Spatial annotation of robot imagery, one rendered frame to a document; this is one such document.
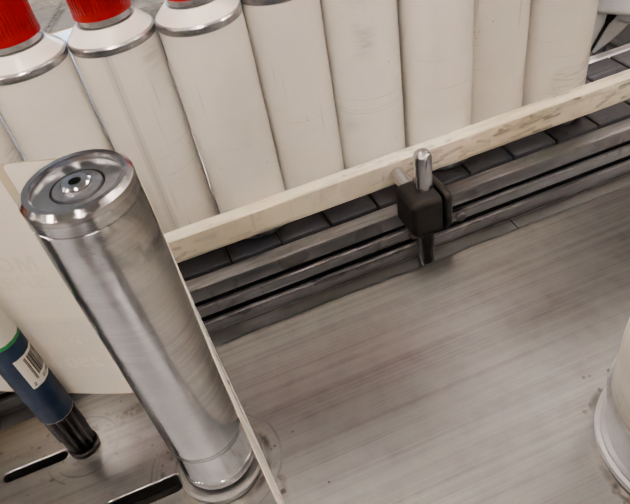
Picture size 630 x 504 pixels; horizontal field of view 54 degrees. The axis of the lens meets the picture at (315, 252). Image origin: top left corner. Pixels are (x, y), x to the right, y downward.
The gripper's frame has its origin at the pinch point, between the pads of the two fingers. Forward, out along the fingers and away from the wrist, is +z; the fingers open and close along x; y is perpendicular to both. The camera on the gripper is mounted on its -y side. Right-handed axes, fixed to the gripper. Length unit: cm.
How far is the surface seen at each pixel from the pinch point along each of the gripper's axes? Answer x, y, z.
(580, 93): -2.6, 4.5, 3.7
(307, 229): -20.4, 4.3, 18.0
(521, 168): -5.6, 5.9, 9.8
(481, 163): -7.7, 4.1, 10.7
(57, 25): -11, -321, 115
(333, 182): -20.0, 4.6, 13.7
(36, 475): -37.8, 15.7, 28.0
